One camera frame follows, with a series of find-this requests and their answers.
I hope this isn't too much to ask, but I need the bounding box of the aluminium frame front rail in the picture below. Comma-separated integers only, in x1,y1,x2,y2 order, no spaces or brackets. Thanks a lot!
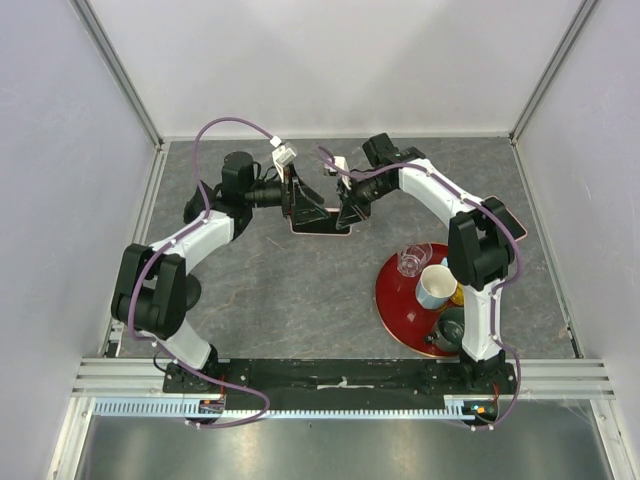
72,358,615,400

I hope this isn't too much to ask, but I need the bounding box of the light blue white mug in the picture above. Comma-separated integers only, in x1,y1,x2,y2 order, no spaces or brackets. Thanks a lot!
415,264,457,310

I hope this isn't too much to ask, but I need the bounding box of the slotted cable duct rail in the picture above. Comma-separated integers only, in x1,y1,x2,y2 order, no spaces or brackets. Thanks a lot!
93,396,491,420

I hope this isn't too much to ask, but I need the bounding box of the clear glass cup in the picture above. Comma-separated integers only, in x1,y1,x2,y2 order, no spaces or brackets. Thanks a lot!
397,243,433,278

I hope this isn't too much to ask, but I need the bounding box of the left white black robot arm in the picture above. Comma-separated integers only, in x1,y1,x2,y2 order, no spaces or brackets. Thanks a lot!
111,151,332,393

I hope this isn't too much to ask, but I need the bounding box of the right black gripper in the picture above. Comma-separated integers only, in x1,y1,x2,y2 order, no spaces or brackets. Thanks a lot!
336,173,395,230

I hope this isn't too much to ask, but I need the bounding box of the black round base phone holder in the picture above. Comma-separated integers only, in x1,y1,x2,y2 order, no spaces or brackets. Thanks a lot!
185,274,202,311

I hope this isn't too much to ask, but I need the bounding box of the red round tray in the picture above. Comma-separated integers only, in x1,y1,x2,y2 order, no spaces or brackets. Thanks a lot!
374,243,463,357

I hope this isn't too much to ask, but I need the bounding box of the aluminium corner post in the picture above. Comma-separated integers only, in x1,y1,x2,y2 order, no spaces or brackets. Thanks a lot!
509,0,600,146
70,0,164,149

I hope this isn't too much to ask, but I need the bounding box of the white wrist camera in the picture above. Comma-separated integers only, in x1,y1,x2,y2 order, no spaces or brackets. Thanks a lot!
269,136,297,181
324,156,349,176

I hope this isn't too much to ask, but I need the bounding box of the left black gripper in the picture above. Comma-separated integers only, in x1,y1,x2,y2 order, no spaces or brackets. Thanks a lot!
244,163,330,226

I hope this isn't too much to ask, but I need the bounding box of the pink case smartphone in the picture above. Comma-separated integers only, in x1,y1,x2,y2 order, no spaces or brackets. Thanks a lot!
481,196,527,242
290,208,351,236

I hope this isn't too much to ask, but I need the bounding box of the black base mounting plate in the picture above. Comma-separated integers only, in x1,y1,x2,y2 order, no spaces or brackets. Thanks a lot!
162,357,517,412

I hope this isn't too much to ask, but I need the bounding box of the yellow cup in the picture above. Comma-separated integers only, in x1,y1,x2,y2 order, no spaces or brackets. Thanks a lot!
450,284,464,306

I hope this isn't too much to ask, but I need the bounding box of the right aluminium corner post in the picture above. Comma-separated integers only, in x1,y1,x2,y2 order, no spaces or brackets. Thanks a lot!
509,0,600,146

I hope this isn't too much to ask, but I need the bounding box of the left aluminium corner post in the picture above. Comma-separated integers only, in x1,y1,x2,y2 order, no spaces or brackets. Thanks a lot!
70,0,164,149

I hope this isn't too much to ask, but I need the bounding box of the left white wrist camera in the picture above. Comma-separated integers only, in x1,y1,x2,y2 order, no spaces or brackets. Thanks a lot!
269,136,297,181

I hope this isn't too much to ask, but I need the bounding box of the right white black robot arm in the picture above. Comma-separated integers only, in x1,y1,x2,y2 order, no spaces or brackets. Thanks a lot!
325,133,526,394

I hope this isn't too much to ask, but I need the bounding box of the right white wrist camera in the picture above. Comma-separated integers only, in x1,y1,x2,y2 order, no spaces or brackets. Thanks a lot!
324,156,349,176

